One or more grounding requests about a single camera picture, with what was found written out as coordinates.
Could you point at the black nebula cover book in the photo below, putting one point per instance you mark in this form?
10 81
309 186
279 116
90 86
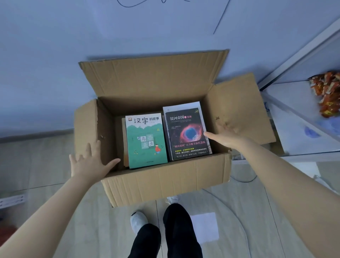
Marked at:
183 125

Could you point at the white shelf unit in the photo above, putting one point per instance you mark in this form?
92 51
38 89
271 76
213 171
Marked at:
289 125

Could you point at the brown book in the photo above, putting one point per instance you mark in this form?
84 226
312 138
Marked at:
123 143

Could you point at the person's leg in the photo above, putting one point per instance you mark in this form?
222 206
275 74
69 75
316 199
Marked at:
146 243
180 231

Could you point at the person's right hand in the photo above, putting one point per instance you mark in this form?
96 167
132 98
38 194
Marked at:
229 138

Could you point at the person's right forearm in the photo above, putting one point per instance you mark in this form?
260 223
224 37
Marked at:
292 196

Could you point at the pile of orange snack packets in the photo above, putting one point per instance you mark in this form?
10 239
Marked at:
328 93

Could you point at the brown cardboard box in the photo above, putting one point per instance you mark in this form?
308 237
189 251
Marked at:
164 180

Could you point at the person's right white shoe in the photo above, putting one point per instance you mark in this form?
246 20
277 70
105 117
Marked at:
173 199

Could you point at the person's left thumb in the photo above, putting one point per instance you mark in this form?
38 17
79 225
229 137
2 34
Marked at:
111 164

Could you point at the green illustrated book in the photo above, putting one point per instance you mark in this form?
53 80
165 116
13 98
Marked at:
143 151

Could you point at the person's left leg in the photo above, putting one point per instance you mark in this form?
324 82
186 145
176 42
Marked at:
146 243

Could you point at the white paper sheet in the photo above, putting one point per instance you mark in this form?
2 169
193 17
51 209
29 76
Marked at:
204 228

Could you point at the person's left hand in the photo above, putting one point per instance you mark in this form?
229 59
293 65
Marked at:
90 167

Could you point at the person's left forearm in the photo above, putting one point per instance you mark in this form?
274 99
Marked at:
47 220

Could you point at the person's right leg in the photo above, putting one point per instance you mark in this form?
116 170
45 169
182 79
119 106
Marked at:
180 231

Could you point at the person's left middle finger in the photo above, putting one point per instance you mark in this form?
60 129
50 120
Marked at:
89 151

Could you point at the person's left white shoe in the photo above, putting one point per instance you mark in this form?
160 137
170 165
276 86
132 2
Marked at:
138 220

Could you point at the person's left little finger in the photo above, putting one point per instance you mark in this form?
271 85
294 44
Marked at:
72 160

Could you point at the white power strip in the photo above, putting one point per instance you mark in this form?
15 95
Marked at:
12 201

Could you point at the person's white shoe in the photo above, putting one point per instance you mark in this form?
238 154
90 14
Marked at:
173 199
138 220

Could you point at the person's right thumb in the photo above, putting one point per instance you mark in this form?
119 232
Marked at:
212 136

